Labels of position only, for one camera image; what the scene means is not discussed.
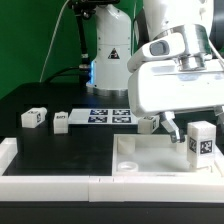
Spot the grey thin cable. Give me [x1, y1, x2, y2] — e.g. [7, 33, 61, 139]
[39, 0, 72, 84]

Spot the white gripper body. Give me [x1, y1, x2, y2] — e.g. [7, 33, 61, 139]
[127, 33, 224, 117]

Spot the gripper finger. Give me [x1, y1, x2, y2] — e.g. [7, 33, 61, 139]
[160, 111, 185, 143]
[214, 106, 224, 125]

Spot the white U-shaped fence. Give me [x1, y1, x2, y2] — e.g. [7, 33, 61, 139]
[0, 138, 224, 203]

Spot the white square tabletop tray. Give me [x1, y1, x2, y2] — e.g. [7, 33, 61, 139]
[112, 134, 224, 177]

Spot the black cable hose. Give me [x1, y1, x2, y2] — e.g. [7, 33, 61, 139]
[43, 0, 98, 84]

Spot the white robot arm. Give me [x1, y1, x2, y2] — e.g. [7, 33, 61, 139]
[87, 0, 224, 141]

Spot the white marker base plate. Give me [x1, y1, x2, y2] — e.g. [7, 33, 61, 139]
[68, 109, 138, 125]

